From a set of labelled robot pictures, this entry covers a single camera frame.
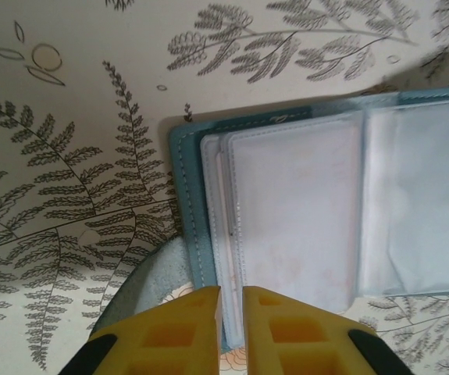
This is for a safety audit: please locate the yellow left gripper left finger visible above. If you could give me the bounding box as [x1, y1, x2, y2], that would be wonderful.
[62, 285, 223, 375]

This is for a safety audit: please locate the white pink floral card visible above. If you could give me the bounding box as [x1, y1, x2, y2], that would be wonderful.
[230, 128, 360, 312]

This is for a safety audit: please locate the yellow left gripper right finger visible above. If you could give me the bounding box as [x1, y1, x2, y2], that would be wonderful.
[242, 285, 409, 375]

